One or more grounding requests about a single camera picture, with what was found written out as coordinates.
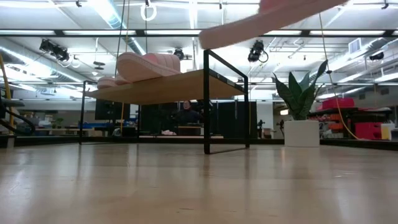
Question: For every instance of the black pendant lamp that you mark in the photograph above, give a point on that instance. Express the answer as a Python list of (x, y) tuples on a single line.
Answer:
[(99, 63)]

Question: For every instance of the red storage bin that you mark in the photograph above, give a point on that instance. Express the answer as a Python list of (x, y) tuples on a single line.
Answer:
[(368, 130), (335, 103)]

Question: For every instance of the slim silver ceiling duct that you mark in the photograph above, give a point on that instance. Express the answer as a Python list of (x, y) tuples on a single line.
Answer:
[(109, 15)]

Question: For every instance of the small green background plant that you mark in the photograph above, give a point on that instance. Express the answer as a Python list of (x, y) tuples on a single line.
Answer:
[(58, 123)]

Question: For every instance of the black frame wooden shelf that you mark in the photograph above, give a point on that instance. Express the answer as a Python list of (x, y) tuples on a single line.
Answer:
[(161, 90)]

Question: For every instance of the yellow plastic container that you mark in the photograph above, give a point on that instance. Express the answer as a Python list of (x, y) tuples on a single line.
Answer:
[(386, 132)]

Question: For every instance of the black partition panels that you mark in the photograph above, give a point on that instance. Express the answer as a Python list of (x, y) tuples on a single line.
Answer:
[(227, 118)]

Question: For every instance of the black ceiling fixture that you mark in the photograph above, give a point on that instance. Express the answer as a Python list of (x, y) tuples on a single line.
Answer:
[(377, 56)]

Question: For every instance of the black beam with light strips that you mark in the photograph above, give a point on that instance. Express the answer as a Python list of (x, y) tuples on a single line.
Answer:
[(140, 32)]

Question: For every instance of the person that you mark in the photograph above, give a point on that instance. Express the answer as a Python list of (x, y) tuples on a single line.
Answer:
[(186, 116)]

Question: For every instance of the wide silver ceiling duct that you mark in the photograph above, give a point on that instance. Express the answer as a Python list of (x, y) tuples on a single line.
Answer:
[(31, 59)]

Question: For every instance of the black twin ceiling spotlight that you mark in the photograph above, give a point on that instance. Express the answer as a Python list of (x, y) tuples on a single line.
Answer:
[(59, 53)]

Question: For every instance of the black background monitor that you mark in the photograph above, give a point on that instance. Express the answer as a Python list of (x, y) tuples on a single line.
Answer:
[(109, 110)]

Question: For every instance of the black round ceiling spotlight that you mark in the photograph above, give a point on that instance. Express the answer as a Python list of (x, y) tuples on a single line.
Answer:
[(178, 53)]

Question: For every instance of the silver duct with vent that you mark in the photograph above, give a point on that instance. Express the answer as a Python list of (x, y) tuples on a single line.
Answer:
[(354, 46)]

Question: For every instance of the snake plant in white pot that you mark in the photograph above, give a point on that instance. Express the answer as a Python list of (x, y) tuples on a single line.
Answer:
[(301, 133)]

